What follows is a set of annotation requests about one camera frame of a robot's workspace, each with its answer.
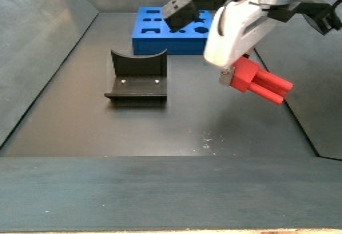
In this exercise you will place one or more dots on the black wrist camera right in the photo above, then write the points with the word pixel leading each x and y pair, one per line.
pixel 318 13

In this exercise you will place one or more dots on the blue foam shape board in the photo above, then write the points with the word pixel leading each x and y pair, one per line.
pixel 154 37

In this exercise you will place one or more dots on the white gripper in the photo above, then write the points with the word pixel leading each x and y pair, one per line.
pixel 239 25

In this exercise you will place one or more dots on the red three prong object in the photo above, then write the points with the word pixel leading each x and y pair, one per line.
pixel 251 78

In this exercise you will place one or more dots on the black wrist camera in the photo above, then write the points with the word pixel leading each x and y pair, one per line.
pixel 180 12
pixel 318 13

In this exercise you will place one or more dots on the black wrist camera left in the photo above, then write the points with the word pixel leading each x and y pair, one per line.
pixel 180 12

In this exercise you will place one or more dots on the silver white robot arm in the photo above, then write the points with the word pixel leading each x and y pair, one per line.
pixel 239 25

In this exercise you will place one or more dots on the black curved fixture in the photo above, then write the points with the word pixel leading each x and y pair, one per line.
pixel 140 76

